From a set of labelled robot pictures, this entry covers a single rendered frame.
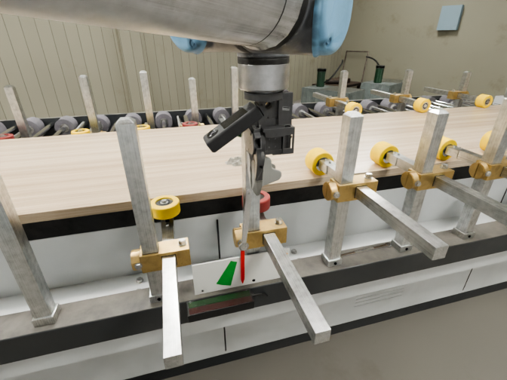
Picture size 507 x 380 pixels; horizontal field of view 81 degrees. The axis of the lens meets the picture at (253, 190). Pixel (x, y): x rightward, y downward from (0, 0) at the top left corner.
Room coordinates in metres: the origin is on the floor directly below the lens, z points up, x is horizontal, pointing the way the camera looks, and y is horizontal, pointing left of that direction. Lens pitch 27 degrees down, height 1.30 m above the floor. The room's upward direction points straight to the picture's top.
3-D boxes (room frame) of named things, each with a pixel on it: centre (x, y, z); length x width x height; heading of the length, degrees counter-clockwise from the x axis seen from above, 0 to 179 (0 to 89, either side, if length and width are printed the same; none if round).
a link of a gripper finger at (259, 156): (0.54, -0.01, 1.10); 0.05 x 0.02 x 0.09; 15
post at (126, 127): (0.57, 0.25, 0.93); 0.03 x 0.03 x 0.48; 16
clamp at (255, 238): (0.65, -0.02, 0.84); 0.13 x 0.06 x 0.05; 106
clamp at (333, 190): (0.71, -0.26, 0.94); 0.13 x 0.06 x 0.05; 106
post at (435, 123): (0.77, -0.48, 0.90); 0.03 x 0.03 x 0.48; 16
